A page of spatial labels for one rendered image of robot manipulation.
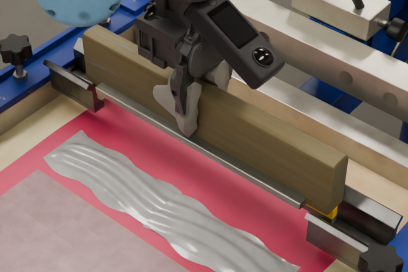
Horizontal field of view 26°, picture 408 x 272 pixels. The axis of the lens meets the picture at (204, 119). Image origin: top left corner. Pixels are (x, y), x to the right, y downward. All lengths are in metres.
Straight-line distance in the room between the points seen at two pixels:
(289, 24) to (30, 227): 0.45
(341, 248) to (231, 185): 0.19
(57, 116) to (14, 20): 1.87
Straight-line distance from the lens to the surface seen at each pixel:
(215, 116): 1.02
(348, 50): 1.19
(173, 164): 1.14
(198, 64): 0.98
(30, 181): 1.14
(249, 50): 0.94
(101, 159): 1.14
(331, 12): 1.22
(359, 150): 1.14
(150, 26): 0.98
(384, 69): 1.17
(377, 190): 1.13
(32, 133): 1.20
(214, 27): 0.94
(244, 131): 1.00
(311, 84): 1.32
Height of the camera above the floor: 1.76
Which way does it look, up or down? 42 degrees down
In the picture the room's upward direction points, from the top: straight up
